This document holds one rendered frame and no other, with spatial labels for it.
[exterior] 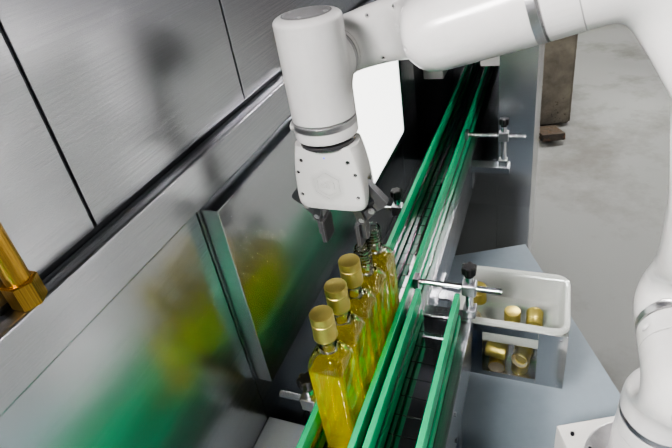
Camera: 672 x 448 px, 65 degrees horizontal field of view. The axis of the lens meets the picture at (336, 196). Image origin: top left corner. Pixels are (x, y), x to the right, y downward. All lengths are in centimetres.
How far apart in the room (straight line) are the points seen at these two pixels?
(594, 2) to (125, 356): 60
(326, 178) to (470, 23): 28
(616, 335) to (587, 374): 117
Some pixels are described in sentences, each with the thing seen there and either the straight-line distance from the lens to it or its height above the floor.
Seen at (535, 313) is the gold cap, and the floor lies 97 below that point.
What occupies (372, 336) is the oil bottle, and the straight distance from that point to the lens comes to 90.
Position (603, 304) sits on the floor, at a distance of 273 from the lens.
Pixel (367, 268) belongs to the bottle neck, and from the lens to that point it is 89.
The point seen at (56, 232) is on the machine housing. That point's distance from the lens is 57.
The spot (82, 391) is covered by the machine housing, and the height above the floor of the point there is 143.
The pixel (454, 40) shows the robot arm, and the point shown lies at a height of 168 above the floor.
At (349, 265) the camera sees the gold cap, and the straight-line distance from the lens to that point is 81.
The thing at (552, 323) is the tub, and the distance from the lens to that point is 128.
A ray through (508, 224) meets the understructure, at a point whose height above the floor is 67.
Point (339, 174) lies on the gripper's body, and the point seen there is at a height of 150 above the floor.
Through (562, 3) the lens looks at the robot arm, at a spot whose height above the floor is 171.
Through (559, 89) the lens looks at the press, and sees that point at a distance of 407.
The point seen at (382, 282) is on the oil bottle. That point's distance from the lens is 92.
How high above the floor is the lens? 185
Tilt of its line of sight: 32 degrees down
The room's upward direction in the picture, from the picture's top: 10 degrees counter-clockwise
